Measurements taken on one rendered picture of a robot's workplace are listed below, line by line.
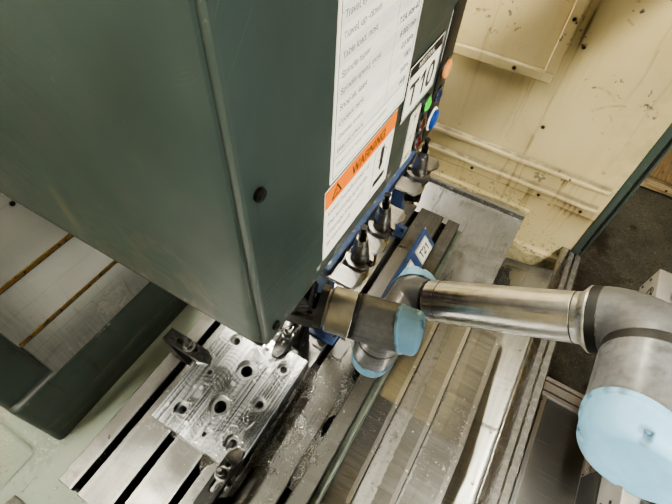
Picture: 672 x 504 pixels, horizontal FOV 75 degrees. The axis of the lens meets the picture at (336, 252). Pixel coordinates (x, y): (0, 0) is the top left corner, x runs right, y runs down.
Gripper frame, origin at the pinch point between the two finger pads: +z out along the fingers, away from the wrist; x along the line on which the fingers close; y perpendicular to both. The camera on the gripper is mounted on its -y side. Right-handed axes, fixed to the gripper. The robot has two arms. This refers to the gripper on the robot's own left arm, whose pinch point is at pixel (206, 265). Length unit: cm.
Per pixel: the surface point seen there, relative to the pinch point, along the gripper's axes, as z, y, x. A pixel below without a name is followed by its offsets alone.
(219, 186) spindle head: -14.3, -39.5, -16.7
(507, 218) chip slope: -69, 55, 84
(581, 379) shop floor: -139, 136, 74
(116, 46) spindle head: -9.1, -46.6, -15.6
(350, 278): -21.8, 20.4, 18.4
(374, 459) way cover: -40, 67, -5
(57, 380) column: 45, 61, -11
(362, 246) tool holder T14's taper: -22.5, 13.9, 22.7
